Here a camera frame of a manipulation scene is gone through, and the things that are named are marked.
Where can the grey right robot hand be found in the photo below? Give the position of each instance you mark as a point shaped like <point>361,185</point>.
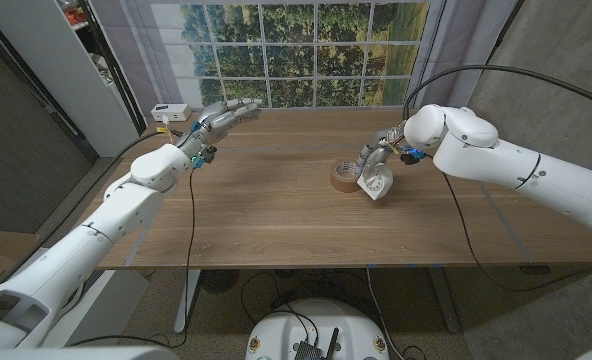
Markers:
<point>378,150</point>

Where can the white table leg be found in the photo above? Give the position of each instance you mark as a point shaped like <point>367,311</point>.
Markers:
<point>188,300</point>

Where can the grey table leg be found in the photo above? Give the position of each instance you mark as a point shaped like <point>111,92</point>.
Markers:
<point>446,300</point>

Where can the black module with antenna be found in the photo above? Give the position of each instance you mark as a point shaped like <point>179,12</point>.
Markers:
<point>308,351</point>

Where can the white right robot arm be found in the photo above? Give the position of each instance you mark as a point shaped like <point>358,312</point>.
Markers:
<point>501,155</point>

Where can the white cabinet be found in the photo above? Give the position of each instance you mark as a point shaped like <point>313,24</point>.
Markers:
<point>61,70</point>

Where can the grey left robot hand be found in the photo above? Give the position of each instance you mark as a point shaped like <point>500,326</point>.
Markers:
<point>221,122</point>

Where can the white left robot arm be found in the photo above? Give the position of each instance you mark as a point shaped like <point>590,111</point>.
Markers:
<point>91,235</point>

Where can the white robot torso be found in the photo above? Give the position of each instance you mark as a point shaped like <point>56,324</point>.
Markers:
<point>276,330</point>

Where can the black backdrop stand pole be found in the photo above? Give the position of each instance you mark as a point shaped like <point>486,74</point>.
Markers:
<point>118,80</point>

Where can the round black floor fan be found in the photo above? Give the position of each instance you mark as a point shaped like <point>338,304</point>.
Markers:
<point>219,280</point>

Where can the red shelf items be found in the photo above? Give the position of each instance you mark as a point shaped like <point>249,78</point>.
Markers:
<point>73,12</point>

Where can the printed window backdrop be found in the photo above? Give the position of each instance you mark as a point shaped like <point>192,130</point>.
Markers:
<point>296,55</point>

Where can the brown tape roll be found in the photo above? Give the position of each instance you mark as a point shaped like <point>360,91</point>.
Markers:
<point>343,181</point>

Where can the white kitchen timer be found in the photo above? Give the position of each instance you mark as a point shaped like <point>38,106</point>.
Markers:
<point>376,184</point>

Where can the white power strip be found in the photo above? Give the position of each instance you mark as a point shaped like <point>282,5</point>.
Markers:
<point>171,113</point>

